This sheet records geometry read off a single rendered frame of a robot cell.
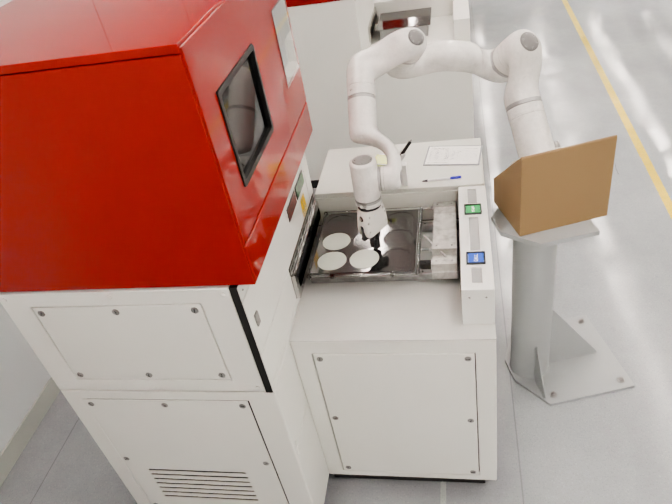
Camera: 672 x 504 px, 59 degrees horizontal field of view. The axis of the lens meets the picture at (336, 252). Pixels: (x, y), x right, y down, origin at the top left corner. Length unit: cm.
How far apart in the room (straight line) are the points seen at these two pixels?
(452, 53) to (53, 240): 133
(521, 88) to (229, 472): 162
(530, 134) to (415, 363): 84
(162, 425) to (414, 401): 81
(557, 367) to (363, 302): 115
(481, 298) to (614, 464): 104
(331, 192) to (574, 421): 134
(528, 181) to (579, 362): 106
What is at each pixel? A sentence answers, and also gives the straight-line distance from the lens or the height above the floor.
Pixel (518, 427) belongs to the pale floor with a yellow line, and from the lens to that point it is 263.
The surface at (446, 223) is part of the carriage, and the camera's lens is 215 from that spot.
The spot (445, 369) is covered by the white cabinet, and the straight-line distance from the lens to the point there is 191.
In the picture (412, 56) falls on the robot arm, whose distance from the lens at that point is 198.
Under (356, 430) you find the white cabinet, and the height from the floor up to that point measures 37.
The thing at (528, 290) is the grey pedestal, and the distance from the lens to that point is 241.
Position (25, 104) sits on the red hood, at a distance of 142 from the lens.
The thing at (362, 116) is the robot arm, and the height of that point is 134.
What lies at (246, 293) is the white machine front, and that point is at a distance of 155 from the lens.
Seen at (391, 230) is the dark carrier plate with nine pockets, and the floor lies 90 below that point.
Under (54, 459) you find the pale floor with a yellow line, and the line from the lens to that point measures 311.
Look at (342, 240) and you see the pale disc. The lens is 210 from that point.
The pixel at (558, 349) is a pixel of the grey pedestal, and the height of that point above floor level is 9.
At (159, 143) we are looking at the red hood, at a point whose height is 162.
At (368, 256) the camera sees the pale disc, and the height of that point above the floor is 90.
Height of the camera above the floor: 213
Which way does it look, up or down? 37 degrees down
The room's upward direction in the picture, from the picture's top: 12 degrees counter-clockwise
